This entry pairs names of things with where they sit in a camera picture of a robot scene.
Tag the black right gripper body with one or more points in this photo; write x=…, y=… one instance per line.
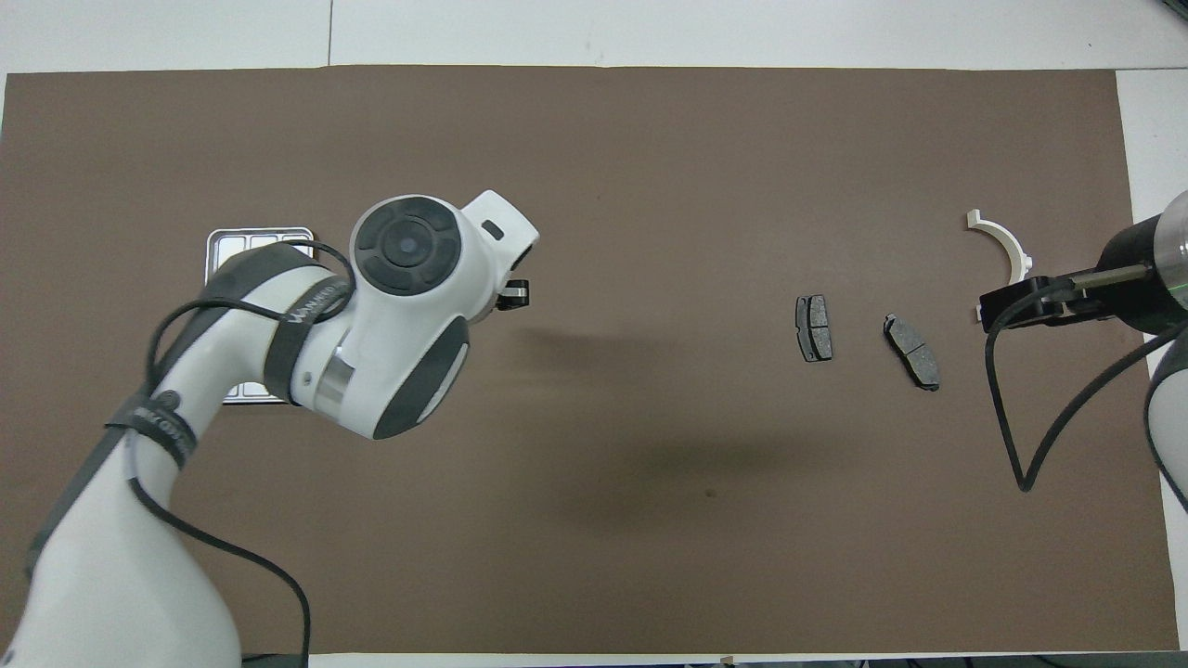
x=1128, y=288

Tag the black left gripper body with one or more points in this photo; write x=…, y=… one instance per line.
x=512, y=295

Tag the silver metal tray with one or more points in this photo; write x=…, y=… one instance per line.
x=251, y=243

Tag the long dark brake pad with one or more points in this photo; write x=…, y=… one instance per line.
x=912, y=353

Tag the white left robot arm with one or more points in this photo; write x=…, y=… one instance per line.
x=408, y=306

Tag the brown table mat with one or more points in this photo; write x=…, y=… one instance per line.
x=696, y=186

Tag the short dark brake pad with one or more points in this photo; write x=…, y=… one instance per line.
x=815, y=329

